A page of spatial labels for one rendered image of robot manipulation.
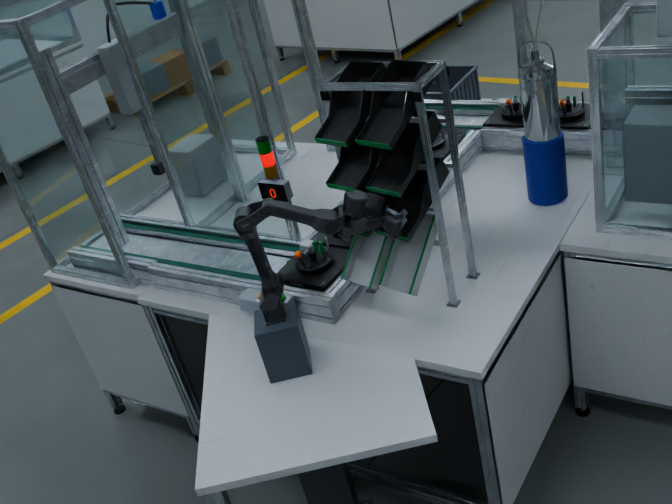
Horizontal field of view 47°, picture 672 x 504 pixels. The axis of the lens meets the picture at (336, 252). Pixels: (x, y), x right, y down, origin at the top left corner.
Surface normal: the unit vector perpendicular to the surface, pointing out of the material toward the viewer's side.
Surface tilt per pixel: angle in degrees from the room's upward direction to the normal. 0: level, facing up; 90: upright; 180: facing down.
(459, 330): 0
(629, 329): 90
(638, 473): 0
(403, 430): 0
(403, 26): 90
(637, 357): 90
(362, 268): 45
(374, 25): 90
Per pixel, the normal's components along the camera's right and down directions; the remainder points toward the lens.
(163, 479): -0.21, -0.83
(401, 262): -0.61, -0.23
